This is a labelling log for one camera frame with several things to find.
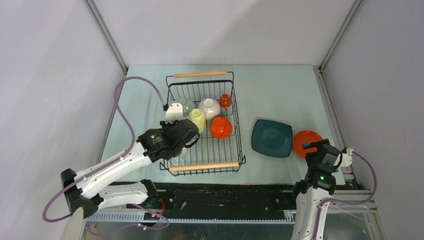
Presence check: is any teal square plate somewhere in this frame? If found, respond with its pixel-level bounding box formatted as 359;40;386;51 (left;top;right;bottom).
250;119;293;158

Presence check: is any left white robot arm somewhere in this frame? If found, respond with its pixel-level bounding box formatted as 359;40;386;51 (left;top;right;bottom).
61;119;200;219

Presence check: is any white pink fluted plate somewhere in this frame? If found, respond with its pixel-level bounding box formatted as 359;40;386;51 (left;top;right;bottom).
172;147;189;162

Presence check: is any white ceramic bowl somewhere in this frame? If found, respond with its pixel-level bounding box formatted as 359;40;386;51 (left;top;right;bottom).
198;98;221;121

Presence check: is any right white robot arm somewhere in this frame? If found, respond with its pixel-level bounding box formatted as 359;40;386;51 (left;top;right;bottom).
290;139;340;240

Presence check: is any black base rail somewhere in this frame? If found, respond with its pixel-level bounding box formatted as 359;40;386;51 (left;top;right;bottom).
149;182;301;221

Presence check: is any orange round plate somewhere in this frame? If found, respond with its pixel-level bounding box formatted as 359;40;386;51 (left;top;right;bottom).
292;130;323;159

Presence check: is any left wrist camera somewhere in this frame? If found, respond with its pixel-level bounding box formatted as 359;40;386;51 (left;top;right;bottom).
164;101;184;124

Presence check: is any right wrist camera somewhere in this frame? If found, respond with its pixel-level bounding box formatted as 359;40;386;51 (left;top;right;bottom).
339;147;354;168

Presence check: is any black wire dish rack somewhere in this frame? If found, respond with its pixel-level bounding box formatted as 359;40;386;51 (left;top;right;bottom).
159;71;246;176

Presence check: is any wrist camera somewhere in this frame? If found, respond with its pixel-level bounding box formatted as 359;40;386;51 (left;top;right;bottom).
164;101;184;124
339;147;354;168

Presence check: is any small orange ceramic cup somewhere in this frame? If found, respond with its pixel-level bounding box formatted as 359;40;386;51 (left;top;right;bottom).
219;93;232;111

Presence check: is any orange glossy bowl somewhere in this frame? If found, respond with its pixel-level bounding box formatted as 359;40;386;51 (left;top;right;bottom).
209;116;233;139

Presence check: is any yellow ceramic mug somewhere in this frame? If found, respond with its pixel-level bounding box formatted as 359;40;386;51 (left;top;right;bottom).
185;108;207;134

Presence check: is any green floral ceramic bowl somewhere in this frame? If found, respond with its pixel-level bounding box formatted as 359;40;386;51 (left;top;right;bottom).
175;98;196;118

